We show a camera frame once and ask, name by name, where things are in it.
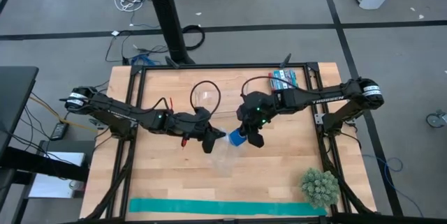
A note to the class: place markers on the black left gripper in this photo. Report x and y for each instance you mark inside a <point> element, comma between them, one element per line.
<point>192,123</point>

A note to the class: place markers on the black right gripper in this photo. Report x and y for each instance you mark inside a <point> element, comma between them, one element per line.
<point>256,112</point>

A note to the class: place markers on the blue elastic bandage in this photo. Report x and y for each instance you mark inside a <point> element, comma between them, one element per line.
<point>236,140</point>

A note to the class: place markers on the clear plastic bag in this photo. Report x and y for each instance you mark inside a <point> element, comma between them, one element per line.
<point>225,161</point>

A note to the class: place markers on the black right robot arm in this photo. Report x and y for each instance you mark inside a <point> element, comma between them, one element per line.
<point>328,98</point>

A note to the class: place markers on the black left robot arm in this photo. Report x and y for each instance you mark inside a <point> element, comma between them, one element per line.
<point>118,110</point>

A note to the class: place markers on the green elastic bandage strip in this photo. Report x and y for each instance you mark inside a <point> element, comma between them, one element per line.
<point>209,207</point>

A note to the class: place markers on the teal marker pack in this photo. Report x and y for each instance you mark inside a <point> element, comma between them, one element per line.
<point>283,79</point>

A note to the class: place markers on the silver mounting plate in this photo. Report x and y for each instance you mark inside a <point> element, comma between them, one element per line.
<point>318,119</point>

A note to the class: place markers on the artificial plant in pot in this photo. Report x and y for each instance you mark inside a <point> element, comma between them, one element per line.
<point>319,187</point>

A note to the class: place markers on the silver clamp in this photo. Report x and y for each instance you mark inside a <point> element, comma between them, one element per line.
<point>96,124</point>

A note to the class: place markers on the black tower fan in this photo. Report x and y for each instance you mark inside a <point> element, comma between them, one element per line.
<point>167,14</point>

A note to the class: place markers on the black power brick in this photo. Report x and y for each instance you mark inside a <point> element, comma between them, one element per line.
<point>58,130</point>

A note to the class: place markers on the white panel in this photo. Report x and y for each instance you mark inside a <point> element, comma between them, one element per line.
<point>52,185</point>

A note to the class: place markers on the grey caster wheel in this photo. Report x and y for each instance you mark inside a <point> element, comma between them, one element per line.
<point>434,120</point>

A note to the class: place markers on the black desk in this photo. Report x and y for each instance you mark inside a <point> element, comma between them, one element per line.
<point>14,95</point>

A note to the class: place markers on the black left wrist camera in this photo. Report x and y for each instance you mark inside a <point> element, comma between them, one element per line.
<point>208,143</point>

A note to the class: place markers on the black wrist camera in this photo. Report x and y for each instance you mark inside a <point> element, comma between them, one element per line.
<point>256,141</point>
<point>208,143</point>

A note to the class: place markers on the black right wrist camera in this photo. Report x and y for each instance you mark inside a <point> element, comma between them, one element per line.
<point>256,141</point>

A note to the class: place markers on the black aluminium table frame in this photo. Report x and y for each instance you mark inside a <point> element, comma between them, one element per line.
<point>227,66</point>

